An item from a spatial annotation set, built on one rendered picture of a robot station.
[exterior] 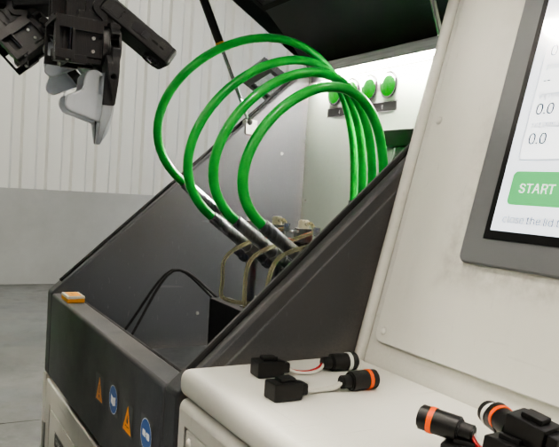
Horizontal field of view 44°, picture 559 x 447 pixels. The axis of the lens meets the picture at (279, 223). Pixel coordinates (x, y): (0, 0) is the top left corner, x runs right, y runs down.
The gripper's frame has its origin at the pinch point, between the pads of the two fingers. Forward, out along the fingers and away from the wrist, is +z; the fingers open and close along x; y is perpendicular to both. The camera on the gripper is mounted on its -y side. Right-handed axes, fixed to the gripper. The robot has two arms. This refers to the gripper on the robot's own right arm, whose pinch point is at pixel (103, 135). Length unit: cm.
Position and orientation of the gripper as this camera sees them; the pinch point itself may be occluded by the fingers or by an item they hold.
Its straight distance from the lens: 92.7
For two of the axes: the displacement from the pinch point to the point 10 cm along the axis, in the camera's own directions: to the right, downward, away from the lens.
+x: 4.9, 0.8, -8.7
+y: -8.7, -0.3, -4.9
